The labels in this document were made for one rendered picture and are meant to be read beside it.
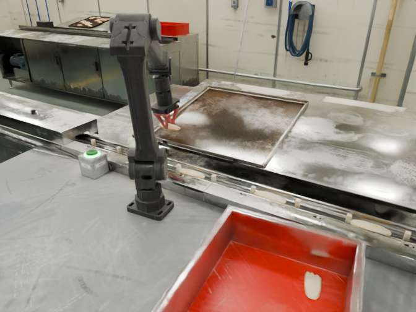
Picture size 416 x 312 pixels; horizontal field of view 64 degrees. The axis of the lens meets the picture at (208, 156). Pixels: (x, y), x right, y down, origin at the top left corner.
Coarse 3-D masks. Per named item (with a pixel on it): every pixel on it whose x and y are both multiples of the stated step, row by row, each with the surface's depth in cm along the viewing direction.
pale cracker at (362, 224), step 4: (352, 220) 90; (356, 220) 90; (360, 220) 89; (352, 224) 89; (356, 224) 88; (360, 224) 88; (364, 224) 88; (368, 224) 88; (372, 224) 88; (364, 228) 87; (368, 228) 87; (372, 228) 86; (376, 228) 86; (380, 228) 86; (384, 228) 86; (376, 232) 86; (380, 232) 85; (384, 232) 85; (388, 232) 85
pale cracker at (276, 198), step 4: (256, 192) 102; (260, 192) 102; (264, 192) 102; (260, 196) 100; (264, 196) 100; (268, 196) 100; (272, 196) 100; (276, 196) 100; (280, 196) 100; (272, 200) 98; (276, 200) 98; (280, 200) 98; (284, 200) 99
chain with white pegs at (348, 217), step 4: (92, 140) 134; (92, 144) 135; (116, 148) 128; (120, 148) 128; (120, 152) 129; (176, 168) 116; (180, 168) 116; (212, 176) 109; (212, 180) 109; (252, 188) 102; (252, 192) 103; (296, 200) 96; (300, 200) 96; (296, 204) 96; (300, 208) 98; (348, 216) 90; (340, 220) 92; (348, 220) 90; (408, 232) 83; (404, 236) 84; (408, 236) 83; (408, 240) 84
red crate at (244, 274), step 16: (224, 256) 82; (240, 256) 82; (256, 256) 82; (272, 256) 82; (224, 272) 78; (240, 272) 78; (256, 272) 78; (272, 272) 78; (288, 272) 78; (304, 272) 78; (320, 272) 78; (208, 288) 73; (224, 288) 73; (240, 288) 73; (256, 288) 73; (272, 288) 73; (288, 288) 73; (336, 288) 73; (192, 304) 70; (208, 304) 70; (224, 304) 70; (240, 304) 70; (256, 304) 70; (272, 304) 70; (288, 304) 70; (304, 304) 70; (320, 304) 70; (336, 304) 70
